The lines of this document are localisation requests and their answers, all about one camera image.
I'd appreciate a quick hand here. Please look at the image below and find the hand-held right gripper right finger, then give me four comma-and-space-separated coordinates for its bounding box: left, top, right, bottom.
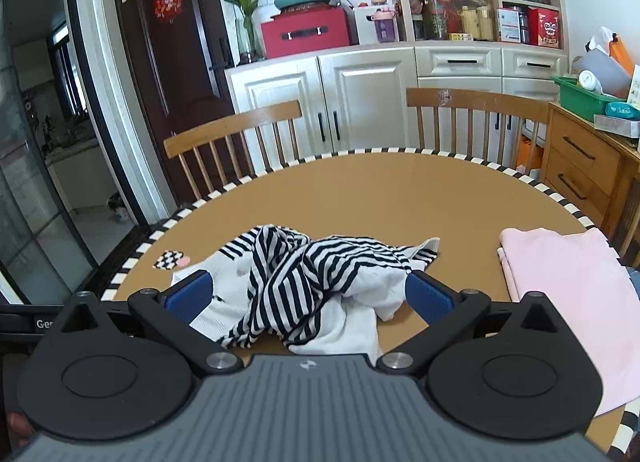
375, 271, 571, 375

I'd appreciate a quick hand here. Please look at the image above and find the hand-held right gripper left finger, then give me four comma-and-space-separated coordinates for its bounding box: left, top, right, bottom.
55, 269, 246, 378

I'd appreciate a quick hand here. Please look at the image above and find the black white striped shirt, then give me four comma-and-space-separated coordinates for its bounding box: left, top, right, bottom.
170, 225, 441, 360

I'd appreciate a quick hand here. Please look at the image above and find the small checkered pink patch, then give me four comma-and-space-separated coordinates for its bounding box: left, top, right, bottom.
152, 249, 192, 270

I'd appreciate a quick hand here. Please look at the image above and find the round table with striped edge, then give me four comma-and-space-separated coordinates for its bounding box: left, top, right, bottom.
97, 147, 640, 462

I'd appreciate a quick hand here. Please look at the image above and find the black white cat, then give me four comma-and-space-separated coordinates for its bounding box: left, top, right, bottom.
106, 192, 129, 221

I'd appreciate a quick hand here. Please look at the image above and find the sliding glass door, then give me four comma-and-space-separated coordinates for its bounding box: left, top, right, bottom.
0, 0, 101, 305

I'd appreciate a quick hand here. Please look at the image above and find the pink folded cloth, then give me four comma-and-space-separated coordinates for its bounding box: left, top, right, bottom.
497, 227, 640, 418

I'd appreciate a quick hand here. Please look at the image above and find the wooden chair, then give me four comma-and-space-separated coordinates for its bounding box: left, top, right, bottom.
164, 100, 304, 208
406, 87, 551, 178

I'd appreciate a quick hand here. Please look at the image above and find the wooden sideboard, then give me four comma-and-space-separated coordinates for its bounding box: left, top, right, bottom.
542, 102, 640, 253

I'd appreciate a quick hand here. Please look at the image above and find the white cabinet with shelves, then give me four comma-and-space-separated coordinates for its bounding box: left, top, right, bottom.
197, 0, 571, 158

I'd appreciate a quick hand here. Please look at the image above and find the dark brown door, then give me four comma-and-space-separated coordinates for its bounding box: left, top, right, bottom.
112, 0, 251, 213

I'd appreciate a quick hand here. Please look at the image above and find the green plastic basket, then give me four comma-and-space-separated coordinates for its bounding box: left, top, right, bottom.
551, 75, 632, 123

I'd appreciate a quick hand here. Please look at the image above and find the patterned flat box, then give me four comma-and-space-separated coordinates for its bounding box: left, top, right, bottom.
594, 115, 640, 139

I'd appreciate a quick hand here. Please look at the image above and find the white bottle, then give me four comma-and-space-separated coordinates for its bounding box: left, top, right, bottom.
577, 71, 604, 94

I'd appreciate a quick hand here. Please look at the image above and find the teal packet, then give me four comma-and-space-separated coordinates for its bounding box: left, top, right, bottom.
605, 101, 640, 120

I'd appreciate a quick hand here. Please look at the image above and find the pink purple water bottle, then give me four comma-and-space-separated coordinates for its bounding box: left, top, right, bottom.
372, 7, 399, 43

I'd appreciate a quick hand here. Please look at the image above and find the large red box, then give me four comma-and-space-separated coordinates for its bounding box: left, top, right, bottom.
260, 7, 351, 60

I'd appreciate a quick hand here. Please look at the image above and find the grey flat case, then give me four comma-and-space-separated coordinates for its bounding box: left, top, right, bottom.
571, 49, 634, 98

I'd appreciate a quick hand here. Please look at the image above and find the red and white box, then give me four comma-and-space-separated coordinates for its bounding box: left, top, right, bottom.
497, 7, 523, 43

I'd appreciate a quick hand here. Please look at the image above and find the red door ornament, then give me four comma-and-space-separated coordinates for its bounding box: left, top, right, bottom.
152, 0, 183, 23

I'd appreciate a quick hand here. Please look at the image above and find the green plant in glass vase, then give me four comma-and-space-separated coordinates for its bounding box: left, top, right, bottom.
199, 0, 277, 66

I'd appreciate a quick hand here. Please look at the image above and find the red box with figure print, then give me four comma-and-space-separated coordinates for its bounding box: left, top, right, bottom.
527, 7, 561, 49

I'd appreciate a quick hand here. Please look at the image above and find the orange bag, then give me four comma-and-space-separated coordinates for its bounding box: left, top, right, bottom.
607, 32, 636, 76

